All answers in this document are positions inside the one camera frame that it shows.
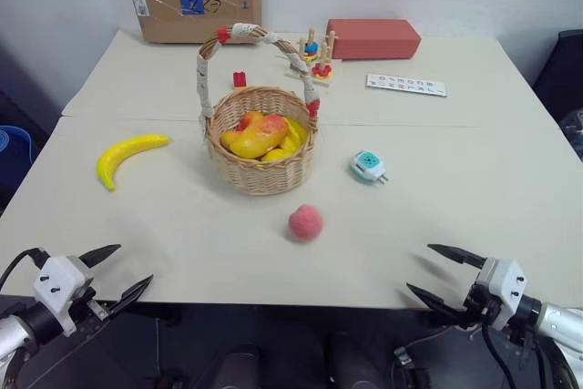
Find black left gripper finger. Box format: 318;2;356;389
105;274;154;318
77;244;123;269

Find yellow orange toy fruit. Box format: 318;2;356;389
239;110;266;131

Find yellow bananas in basket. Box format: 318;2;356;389
281;117;309;152

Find dark rounded shape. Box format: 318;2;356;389
212;343;261;389

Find wicker basket with handle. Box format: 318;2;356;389
196;22;322;198

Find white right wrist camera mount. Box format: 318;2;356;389
475;257;527;332

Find pink toy peach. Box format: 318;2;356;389
287;204;325;242

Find yellow toy lemon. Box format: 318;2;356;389
261;147;295;163

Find brown cardboard sheet with scribbles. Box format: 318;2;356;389
122;0;263;46

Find clear plastic bag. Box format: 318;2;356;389
558;109;583;159

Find wooden peg stacking board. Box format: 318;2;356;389
284;26;342;90

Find white printed card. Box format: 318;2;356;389
365;72;449;99

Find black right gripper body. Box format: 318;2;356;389
458;280;500;331

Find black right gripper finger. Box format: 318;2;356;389
427;243;486;271
405;282;466;329

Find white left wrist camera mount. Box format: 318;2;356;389
33;255;95;338

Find blue plastic bin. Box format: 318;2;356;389
0;125;38;190

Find yellow toy banana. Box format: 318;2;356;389
96;133;172;192

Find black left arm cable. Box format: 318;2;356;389
0;247;50;292

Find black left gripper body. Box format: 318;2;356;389
66;257;113;324

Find red rectangular box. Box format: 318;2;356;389
325;18;423;61

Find small metal clamp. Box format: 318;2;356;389
393;346;414;368

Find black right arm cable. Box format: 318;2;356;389
480;315;555;389

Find yellow red toy mango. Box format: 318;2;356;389
220;114;290;159

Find teal white plug adapter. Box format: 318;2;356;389
350;149;392;188

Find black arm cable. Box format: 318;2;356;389
480;315;555;389
0;247;50;292

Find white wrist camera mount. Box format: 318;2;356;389
475;257;527;332
33;255;95;338

